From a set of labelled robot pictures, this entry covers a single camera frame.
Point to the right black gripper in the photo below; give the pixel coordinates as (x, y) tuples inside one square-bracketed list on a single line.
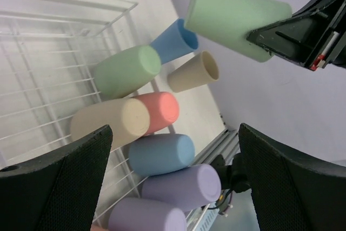
[(313, 38)]

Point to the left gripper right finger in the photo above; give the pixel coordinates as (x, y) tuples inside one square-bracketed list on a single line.
[(290, 189)]

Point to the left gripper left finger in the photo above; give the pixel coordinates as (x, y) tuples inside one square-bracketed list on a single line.
[(58, 190)]

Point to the green cup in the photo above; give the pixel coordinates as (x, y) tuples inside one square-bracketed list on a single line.
[(127, 71), (228, 22)]

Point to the beige cup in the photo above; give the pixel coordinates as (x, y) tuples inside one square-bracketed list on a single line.
[(200, 70), (128, 119)]

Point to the light blue cup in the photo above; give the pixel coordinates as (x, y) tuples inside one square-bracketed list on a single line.
[(161, 154)]

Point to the pink cup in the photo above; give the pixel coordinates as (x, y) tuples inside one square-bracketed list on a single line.
[(163, 109), (97, 228)]

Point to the pink cup front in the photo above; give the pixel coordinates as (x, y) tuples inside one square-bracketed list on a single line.
[(97, 228)]

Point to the small purple cup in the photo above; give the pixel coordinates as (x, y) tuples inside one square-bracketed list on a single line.
[(142, 214)]

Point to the large purple cup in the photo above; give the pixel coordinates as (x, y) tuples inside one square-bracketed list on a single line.
[(187, 189)]

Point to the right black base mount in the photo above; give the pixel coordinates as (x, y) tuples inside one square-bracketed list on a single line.
[(233, 177)]

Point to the aluminium front rail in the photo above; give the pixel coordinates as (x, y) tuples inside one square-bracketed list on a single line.
[(225, 144)]

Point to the clear wire dish rack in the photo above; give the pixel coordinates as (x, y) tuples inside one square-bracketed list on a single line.
[(49, 52)]

